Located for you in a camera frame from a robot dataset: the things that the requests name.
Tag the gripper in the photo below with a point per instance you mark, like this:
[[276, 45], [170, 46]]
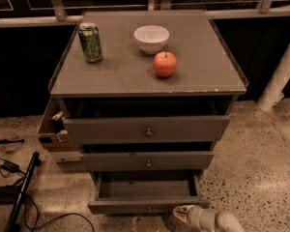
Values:
[[195, 215]]

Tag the grey bottom drawer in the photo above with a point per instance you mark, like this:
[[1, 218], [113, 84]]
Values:
[[141, 192]]

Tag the grey drawer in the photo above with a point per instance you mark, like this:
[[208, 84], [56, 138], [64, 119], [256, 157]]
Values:
[[141, 192], [146, 120], [148, 156]]

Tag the grey top drawer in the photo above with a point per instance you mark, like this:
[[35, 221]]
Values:
[[146, 120]]

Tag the grey middle drawer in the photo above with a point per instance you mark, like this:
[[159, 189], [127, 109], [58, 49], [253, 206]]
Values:
[[148, 156]]

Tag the grey drawer cabinet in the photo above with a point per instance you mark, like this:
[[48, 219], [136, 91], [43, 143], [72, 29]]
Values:
[[204, 66]]

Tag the red apple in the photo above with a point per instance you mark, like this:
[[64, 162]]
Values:
[[164, 64]]

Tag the open cardboard box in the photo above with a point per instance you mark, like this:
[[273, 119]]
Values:
[[54, 137]]

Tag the black pole stand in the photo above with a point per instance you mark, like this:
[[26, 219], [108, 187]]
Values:
[[20, 192]]

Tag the white ceramic bowl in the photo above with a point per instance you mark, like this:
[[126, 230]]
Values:
[[151, 39]]

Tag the black power adapter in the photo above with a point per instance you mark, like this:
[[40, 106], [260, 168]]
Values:
[[9, 166]]

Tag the green soda can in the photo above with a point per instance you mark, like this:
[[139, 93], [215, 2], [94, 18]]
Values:
[[89, 36]]

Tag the white diagonal post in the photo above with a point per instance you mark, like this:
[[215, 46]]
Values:
[[273, 93]]

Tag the metal railing frame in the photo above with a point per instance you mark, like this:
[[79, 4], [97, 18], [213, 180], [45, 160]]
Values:
[[135, 4]]

